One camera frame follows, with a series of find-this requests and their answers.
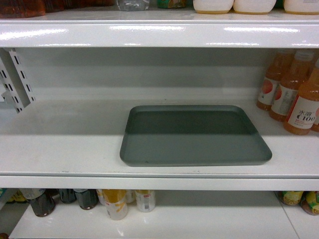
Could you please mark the grey rectangular serving tray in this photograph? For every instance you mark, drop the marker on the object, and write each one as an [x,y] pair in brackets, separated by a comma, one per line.
[192,135]

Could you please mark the yellow drink bottle right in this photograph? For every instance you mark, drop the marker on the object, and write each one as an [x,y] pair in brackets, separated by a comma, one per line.
[146,200]

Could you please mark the yellow drink bottle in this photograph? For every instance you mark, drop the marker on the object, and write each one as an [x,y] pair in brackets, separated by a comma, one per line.
[115,200]
[146,200]

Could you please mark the yellow drink bottle front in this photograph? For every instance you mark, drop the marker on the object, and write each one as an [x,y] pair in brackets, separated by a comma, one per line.
[115,200]

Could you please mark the white metal shelf unit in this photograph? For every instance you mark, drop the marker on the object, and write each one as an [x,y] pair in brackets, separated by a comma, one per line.
[88,67]

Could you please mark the dark tea bottle right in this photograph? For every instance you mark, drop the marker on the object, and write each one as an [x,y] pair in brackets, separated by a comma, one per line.
[87,198]

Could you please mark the dark tea bottle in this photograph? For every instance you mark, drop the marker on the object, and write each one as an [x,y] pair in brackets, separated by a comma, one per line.
[67,196]
[87,198]
[41,202]

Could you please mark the orange juice bottle back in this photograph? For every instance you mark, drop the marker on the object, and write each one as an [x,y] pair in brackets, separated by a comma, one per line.
[273,76]

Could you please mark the orange juice bottle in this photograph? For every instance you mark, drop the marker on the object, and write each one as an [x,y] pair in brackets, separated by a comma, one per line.
[290,83]
[305,108]
[273,76]

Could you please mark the clear plastic bottle top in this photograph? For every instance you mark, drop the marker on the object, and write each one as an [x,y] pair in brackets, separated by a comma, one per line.
[133,5]

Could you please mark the dark tea bottle middle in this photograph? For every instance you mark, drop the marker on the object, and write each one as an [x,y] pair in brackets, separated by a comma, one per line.
[67,196]

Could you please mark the white jug left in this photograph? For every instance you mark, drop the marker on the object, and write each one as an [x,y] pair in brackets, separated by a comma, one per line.
[213,6]

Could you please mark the white jug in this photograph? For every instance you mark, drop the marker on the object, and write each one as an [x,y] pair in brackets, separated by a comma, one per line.
[213,6]
[305,7]
[253,6]

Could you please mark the white jug middle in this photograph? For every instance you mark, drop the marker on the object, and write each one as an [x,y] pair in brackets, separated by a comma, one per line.
[253,6]

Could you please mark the orange juice bottle front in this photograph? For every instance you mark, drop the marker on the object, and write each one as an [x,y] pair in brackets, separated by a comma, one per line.
[305,108]

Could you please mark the dark tea bottle left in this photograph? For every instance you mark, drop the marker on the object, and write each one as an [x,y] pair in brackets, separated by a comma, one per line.
[41,202]

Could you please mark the orange juice bottle middle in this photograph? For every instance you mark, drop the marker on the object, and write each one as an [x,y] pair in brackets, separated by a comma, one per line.
[290,83]

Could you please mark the green label bottle lower right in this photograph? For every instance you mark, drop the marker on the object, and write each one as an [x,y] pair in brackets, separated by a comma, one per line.
[310,203]

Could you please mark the white jug right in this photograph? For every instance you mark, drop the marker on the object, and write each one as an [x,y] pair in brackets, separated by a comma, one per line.
[305,7]

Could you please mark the white slotted shelf bracket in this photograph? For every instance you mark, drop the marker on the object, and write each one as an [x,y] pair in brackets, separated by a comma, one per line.
[22,73]

